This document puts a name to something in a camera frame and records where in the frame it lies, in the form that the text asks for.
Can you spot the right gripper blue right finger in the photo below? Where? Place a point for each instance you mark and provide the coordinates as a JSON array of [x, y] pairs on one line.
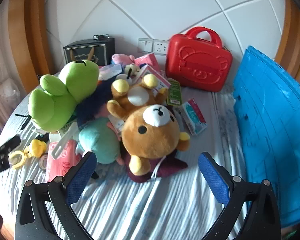
[[262, 220]]

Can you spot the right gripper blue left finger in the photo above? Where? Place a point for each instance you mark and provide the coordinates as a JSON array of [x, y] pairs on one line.
[[33, 220]]

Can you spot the yellow snowball clamp toy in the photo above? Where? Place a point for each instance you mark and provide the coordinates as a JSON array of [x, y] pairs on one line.
[[35, 149]]

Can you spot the pink tissue pack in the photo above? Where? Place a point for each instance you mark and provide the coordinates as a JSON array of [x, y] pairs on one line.
[[61, 165]]

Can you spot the light green frog plush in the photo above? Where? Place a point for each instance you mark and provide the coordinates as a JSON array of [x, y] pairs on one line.
[[52, 106]]

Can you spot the dark maroon cloth pouch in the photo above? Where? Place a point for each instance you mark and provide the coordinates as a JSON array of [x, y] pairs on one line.
[[160, 168]]

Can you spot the brown bear plush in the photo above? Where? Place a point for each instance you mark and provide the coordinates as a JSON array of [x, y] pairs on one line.
[[150, 130]]

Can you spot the striped grey tablecloth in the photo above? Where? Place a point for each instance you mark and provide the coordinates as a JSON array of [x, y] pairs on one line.
[[172, 200]]

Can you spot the teal plush with blue hair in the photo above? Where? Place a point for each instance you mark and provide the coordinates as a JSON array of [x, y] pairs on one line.
[[96, 132]]

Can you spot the blue plastic storage crate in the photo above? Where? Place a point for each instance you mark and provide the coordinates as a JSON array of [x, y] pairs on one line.
[[267, 107]]

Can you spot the teal and red toothpaste box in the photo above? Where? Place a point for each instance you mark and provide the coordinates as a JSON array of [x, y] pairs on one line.
[[193, 117]]

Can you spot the black gift box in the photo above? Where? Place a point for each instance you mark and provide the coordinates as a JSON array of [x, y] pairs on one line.
[[98, 49]]

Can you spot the green card package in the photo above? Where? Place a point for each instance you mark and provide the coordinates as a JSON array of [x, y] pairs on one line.
[[174, 93]]

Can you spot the pink pig plush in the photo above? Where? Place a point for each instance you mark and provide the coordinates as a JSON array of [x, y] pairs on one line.
[[123, 59]]

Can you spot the red bear suitcase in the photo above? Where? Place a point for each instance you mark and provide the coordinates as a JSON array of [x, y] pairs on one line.
[[198, 59]]

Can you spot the pink white carton box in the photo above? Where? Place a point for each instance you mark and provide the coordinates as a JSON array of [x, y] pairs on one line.
[[161, 82]]

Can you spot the white wall socket panel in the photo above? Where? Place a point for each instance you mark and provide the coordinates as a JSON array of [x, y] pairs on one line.
[[148, 45]]

